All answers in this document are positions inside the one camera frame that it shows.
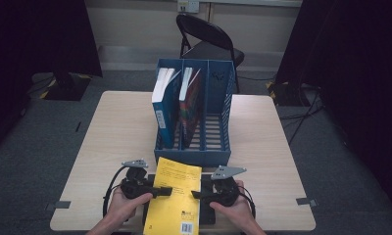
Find person's right hand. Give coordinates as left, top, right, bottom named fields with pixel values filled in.
left=209, top=180, right=256, bottom=226

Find black curtain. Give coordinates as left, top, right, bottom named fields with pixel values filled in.
left=0, top=0, right=104, bottom=155
left=275, top=0, right=392, bottom=210

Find blue cover book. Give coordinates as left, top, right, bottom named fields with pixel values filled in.
left=151, top=67, right=182, bottom=150

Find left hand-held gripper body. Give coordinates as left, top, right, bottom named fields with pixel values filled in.
left=120, top=159, right=156, bottom=200

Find black folding chair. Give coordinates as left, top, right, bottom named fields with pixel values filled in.
left=175, top=13, right=246, bottom=94

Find black stand base yellow stripes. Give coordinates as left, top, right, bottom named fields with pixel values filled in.
left=266, top=80, right=318, bottom=107
left=38, top=71, right=93, bottom=102

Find hand-held gripper black cable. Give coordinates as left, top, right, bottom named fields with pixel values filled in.
left=237, top=185, right=257, bottom=219
left=102, top=165, right=128, bottom=218

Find grey tape strip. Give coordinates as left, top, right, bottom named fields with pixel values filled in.
left=46, top=200, right=72, bottom=212
left=295, top=197, right=319, bottom=209

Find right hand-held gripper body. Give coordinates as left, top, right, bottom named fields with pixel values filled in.
left=203, top=164, right=248, bottom=208

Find person's left hand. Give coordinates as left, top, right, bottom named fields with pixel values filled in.
left=106, top=187, right=154, bottom=226

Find right hand-held gripper black cable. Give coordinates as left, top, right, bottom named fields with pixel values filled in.
left=237, top=185, right=257, bottom=219

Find black floor cables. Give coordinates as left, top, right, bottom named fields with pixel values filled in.
left=278, top=87, right=325, bottom=146

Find blue plastic file rack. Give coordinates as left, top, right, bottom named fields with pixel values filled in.
left=153, top=58, right=236, bottom=167

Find yellow cover book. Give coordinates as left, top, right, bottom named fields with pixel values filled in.
left=142, top=156, right=203, bottom=235

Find illustrated red and blue book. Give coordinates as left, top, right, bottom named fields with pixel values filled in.
left=178, top=67, right=205, bottom=148

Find white wall socket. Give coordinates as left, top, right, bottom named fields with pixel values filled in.
left=177, top=0, right=201, bottom=14

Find left hand-held gripper black cable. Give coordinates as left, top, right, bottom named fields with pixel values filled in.
left=102, top=165, right=128, bottom=218

